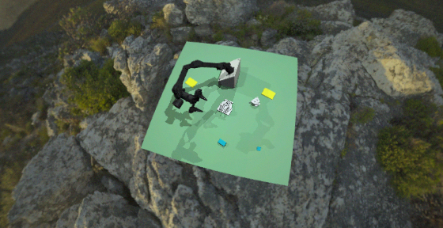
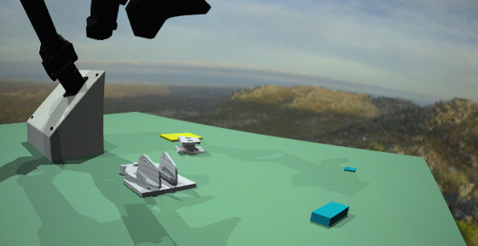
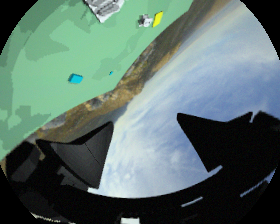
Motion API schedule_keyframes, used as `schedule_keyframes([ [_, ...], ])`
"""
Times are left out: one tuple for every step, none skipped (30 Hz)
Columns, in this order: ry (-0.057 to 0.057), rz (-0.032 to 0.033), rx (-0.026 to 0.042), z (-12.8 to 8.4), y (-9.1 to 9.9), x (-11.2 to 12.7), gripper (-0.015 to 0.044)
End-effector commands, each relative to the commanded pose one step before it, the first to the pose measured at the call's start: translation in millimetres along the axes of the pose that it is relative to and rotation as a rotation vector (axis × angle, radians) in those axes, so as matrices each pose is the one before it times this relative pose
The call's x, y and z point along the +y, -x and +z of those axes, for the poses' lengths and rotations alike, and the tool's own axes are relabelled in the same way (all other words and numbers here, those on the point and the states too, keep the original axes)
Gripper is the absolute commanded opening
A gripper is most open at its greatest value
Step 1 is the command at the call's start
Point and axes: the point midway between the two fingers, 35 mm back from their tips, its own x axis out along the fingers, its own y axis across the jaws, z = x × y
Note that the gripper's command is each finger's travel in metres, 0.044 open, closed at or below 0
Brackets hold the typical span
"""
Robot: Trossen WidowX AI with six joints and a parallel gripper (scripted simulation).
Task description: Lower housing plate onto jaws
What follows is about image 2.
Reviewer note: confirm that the blue rectangular block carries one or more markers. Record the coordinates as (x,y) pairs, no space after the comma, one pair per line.
(329,214)

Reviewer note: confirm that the small teal flat block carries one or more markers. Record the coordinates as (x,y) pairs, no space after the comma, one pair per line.
(350,169)

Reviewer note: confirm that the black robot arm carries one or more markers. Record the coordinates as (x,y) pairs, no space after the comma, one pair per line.
(57,53)

